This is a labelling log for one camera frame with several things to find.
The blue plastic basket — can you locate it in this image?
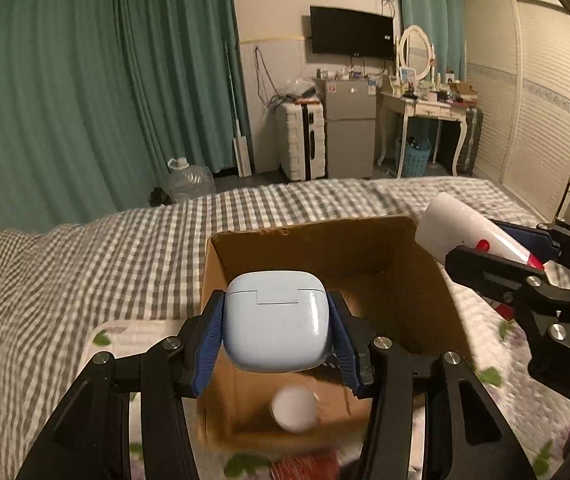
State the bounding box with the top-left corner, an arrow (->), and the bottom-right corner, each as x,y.
401,136 -> 432,178

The white cylindrical bottle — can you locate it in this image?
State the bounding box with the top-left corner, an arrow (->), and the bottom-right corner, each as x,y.
270,385 -> 319,434

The white dressing table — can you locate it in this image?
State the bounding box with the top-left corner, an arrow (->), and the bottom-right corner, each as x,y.
375,90 -> 468,179

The oval white mirror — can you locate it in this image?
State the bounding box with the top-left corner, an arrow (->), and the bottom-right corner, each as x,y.
397,25 -> 435,82

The green right curtain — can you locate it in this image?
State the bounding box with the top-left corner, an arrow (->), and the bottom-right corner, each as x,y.
400,0 -> 465,76

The black wall television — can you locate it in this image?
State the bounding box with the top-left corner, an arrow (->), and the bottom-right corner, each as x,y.
310,6 -> 395,60

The white suitcase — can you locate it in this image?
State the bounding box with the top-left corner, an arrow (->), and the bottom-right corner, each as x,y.
275,101 -> 325,181

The grey small refrigerator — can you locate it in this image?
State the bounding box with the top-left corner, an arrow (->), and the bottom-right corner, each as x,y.
315,79 -> 376,179

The large green curtain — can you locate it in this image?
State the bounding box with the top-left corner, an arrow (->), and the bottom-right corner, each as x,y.
0,0 -> 249,232

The clear water jug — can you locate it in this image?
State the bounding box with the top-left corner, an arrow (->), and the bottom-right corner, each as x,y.
166,157 -> 215,204

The grey checkered blanket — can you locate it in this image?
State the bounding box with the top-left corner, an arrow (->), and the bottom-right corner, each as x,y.
0,177 -> 538,479

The white flat mop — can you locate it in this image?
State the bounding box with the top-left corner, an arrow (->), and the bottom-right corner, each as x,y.
224,44 -> 253,178

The brown cardboard box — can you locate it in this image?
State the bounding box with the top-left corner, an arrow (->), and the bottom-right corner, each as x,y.
197,216 -> 472,452

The light blue earbuds case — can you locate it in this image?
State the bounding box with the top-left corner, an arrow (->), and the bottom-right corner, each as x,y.
222,270 -> 332,373

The white red tube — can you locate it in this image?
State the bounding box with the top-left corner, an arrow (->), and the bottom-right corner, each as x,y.
414,192 -> 544,271

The white louvered wardrobe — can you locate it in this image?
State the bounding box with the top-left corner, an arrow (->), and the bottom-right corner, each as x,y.
464,0 -> 570,220

